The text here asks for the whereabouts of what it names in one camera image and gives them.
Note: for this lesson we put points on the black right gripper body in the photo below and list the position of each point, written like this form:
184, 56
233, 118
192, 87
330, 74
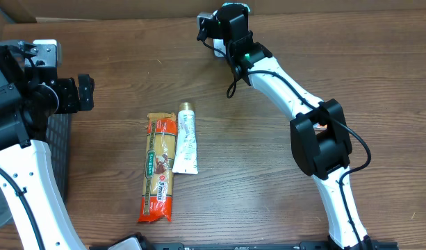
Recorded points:
231, 53

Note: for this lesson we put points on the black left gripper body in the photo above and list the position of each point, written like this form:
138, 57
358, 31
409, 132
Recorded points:
85, 92

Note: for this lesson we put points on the white tube with gold cap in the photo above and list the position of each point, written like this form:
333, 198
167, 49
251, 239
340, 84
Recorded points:
185, 161

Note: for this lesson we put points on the orange spaghetti packet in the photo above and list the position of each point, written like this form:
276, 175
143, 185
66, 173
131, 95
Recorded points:
157, 192

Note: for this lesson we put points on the green wet wipes packet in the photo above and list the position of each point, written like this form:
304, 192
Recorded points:
238, 4

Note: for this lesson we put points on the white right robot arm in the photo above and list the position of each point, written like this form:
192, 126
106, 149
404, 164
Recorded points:
320, 137

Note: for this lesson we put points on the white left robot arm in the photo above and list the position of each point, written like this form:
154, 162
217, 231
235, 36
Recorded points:
26, 174

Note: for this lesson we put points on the grey mesh plastic basket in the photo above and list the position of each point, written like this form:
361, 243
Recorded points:
58, 137

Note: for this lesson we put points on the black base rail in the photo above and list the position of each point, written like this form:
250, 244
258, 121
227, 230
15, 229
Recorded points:
138, 241

